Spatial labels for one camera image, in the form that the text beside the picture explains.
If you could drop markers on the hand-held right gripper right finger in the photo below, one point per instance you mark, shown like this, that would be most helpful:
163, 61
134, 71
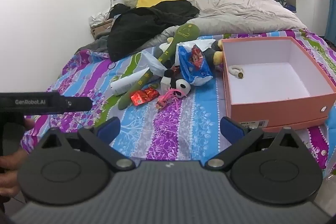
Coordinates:
232, 130

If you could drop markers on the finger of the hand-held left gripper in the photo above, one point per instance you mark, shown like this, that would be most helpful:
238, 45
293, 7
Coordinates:
80, 104

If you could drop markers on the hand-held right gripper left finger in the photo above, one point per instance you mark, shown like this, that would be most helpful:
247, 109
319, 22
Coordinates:
109, 129

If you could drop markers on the pink cardboard box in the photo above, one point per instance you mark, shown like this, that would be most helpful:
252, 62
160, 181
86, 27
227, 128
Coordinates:
275, 111

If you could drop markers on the shiny red foil packet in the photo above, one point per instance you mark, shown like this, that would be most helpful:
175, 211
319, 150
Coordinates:
144, 96

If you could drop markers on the pink ribbon toy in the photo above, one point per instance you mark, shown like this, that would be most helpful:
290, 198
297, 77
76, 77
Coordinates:
166, 98

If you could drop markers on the blue plastic bag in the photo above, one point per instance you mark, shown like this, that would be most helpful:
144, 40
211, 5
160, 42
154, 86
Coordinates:
195, 75

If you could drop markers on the black and white plush toy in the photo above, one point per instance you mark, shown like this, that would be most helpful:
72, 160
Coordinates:
181, 87

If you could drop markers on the red snack packet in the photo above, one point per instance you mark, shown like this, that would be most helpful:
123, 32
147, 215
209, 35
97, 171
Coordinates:
197, 56

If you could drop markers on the person's left hand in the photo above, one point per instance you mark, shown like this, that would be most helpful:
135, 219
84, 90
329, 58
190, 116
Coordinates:
10, 169

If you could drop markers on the white tube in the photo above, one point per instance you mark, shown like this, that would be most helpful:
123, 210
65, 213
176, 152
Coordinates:
123, 83

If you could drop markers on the striped floral bed sheet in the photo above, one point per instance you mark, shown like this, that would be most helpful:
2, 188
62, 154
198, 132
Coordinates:
168, 129

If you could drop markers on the dark grey blanket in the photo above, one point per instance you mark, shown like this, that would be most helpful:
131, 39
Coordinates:
94, 43

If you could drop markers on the brown cardboard box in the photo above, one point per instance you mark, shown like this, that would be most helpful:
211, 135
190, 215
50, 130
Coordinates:
101, 28

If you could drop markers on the clear plastic bag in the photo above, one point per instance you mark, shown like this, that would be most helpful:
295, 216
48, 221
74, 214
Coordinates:
151, 61

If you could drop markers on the grey penguin plush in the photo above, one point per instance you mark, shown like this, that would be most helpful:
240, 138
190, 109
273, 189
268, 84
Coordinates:
210, 53

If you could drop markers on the white crumpled cloth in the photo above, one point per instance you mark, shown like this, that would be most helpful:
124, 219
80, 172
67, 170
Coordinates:
97, 18

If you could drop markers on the black clothing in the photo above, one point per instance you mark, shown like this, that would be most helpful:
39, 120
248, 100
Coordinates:
141, 27

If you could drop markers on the green spoon-shaped plush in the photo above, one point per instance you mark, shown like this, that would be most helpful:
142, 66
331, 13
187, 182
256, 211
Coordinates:
183, 32

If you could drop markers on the grey duvet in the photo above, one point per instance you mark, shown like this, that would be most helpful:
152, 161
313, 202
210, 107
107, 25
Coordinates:
244, 14

